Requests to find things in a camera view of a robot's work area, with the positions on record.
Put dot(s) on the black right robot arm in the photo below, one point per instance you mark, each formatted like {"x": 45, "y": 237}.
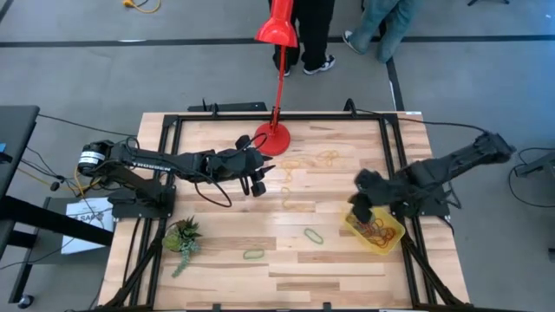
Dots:
{"x": 455, "y": 162}

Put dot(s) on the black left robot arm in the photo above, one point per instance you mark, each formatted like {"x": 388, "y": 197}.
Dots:
{"x": 143, "y": 162}

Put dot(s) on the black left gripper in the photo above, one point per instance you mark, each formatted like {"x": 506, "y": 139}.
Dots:
{"x": 230, "y": 164}

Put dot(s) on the black chair base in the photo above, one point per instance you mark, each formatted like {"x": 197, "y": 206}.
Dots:
{"x": 485, "y": 1}

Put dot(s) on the yellow translucent plastic bin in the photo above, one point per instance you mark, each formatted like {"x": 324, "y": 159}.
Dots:
{"x": 398, "y": 227}

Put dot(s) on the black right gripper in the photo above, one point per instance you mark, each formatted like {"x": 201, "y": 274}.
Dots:
{"x": 392, "y": 190}

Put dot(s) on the person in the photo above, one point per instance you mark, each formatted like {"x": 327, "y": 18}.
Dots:
{"x": 386, "y": 26}
{"x": 312, "y": 30}

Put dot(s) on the black frame bracket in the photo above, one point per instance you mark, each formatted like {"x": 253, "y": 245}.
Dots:
{"x": 216, "y": 307}
{"x": 327, "y": 306}

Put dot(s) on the red rubber band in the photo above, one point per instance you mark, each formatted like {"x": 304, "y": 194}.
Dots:
{"x": 381, "y": 225}
{"x": 368, "y": 229}
{"x": 383, "y": 238}

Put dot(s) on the small potted succulent plant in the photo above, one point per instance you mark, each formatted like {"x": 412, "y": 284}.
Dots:
{"x": 182, "y": 236}

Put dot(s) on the black side desk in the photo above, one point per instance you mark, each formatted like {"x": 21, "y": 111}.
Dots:
{"x": 15, "y": 138}

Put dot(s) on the red desk lamp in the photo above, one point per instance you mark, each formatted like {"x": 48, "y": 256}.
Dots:
{"x": 272, "y": 138}

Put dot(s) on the white printed sheet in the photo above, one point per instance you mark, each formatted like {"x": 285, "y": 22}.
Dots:
{"x": 86, "y": 216}

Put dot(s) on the black power strip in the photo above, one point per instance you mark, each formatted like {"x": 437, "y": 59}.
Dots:
{"x": 234, "y": 106}

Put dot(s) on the green rubber band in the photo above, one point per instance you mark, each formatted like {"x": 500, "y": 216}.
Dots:
{"x": 305, "y": 234}
{"x": 244, "y": 254}

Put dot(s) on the black caster wheel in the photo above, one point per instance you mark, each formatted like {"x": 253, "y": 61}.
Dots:
{"x": 25, "y": 301}

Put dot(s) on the yellow rubber band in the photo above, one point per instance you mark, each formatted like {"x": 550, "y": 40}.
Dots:
{"x": 286, "y": 164}
{"x": 328, "y": 157}
{"x": 284, "y": 199}

